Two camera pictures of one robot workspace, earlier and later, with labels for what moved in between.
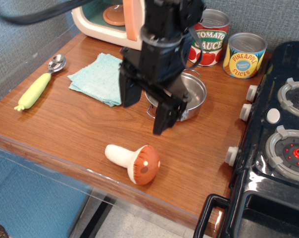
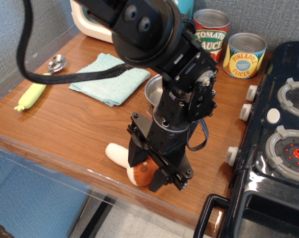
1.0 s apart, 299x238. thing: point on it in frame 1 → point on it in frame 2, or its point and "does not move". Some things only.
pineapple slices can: [244, 56] does not move
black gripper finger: [130, 91] → [136, 154]
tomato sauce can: [212, 30] does not move
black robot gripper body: [158, 66] → [164, 139]
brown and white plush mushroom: [143, 164] does not move
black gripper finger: [167, 116] → [160, 180]
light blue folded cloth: [100, 80] does not move
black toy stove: [268, 171] does not move
